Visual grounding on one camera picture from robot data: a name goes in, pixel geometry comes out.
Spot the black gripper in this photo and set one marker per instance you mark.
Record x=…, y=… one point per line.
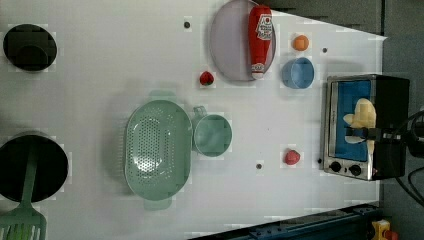
x=376, y=134

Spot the yellow banana toy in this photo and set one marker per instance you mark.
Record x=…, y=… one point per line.
x=364, y=116

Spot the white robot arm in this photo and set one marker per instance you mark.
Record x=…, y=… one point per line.
x=409, y=132

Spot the green mug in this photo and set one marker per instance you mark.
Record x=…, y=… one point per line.
x=212, y=133

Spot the black toaster oven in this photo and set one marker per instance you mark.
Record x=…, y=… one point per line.
x=390, y=97

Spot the pink red toy fruit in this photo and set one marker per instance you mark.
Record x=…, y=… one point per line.
x=292, y=157

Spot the blue bowl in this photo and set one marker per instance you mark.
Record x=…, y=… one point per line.
x=298, y=73

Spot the yellow red object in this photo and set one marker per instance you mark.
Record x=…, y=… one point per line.
x=383, y=231

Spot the orange toy fruit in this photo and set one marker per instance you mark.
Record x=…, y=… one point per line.
x=301, y=43

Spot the red ketchup bottle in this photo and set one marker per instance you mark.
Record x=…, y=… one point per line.
x=260, y=32

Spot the lilac round plate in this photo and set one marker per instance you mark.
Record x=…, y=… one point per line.
x=229, y=44

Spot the red strawberry toy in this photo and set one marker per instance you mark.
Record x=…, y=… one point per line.
x=206, y=78

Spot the green perforated colander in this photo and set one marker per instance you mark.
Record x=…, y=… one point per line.
x=158, y=145

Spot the green slotted spatula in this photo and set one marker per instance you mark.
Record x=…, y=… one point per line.
x=24, y=222

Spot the blue metal table frame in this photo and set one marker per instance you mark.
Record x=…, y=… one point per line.
x=350, y=223

